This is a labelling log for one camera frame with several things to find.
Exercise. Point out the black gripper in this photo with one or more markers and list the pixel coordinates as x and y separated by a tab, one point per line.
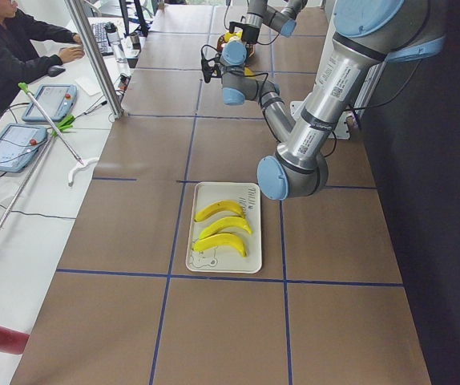
214	72
248	34

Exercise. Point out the yellow banana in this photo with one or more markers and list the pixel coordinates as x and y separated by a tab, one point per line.
219	207
226	223
248	72
221	239

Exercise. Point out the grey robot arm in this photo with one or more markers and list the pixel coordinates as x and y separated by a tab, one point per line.
367	33
282	21

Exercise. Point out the brown wicker basket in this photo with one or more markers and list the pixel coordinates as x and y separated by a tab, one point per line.
250	50

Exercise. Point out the person's hand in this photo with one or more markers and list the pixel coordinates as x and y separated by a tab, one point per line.
71	54

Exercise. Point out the clear water bottle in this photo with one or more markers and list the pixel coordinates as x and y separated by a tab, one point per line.
115	42

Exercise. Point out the black keyboard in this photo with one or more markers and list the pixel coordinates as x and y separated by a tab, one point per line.
100	34

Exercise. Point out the white paper slip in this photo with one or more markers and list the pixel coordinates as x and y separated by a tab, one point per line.
88	85

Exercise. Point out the far blue teach pendant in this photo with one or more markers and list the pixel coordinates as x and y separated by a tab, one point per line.
56	99

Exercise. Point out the blue teach pendant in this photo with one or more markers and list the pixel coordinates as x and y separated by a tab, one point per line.
56	99
19	144

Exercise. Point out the black computer mouse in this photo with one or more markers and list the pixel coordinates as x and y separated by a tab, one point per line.
55	70

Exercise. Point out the white rectangular bear tray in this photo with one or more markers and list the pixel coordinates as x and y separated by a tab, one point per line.
225	259

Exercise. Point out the seated person black hoodie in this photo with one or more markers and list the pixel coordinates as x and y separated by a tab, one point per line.
19	60

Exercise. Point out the near blue teach pendant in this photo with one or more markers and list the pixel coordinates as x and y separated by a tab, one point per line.
19	144

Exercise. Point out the long metal grabber tool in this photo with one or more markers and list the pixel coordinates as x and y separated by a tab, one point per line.
25	181

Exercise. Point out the white pedestal column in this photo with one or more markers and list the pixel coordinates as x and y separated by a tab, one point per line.
326	101

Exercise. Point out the aluminium frame post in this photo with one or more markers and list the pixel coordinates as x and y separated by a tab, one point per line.
83	27

